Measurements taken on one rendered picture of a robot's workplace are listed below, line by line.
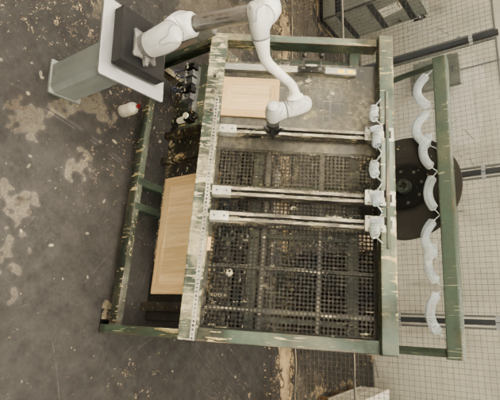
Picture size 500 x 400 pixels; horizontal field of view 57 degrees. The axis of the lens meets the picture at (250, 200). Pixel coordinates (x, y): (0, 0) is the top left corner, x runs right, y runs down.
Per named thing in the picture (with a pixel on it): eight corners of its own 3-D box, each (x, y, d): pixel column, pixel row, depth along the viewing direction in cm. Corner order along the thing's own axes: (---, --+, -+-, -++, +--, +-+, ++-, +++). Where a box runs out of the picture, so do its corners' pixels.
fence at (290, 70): (225, 66, 340) (225, 63, 336) (355, 71, 335) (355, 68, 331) (225, 71, 338) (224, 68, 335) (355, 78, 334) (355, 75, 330)
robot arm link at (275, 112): (267, 127, 286) (287, 121, 287) (267, 115, 271) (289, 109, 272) (263, 112, 289) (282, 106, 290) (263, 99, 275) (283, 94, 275)
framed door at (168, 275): (167, 179, 366) (165, 178, 365) (221, 169, 335) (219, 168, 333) (152, 294, 340) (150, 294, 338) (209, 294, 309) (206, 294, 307)
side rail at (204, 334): (200, 327, 291) (198, 327, 281) (375, 340, 286) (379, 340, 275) (198, 340, 289) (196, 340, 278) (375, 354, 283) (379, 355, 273)
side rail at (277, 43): (228, 42, 353) (228, 32, 342) (373, 48, 347) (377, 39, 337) (228, 48, 351) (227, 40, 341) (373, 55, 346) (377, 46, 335)
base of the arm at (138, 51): (131, 60, 271) (138, 58, 268) (132, 27, 275) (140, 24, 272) (154, 73, 286) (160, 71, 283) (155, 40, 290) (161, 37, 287)
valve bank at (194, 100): (172, 61, 339) (196, 51, 325) (185, 71, 350) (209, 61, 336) (163, 122, 324) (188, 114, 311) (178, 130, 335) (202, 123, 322)
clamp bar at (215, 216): (211, 209, 307) (207, 199, 284) (390, 221, 301) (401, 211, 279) (209, 224, 304) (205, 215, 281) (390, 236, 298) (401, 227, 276)
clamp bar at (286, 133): (220, 125, 325) (217, 109, 303) (389, 134, 320) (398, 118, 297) (218, 138, 323) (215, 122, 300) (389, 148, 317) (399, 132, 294)
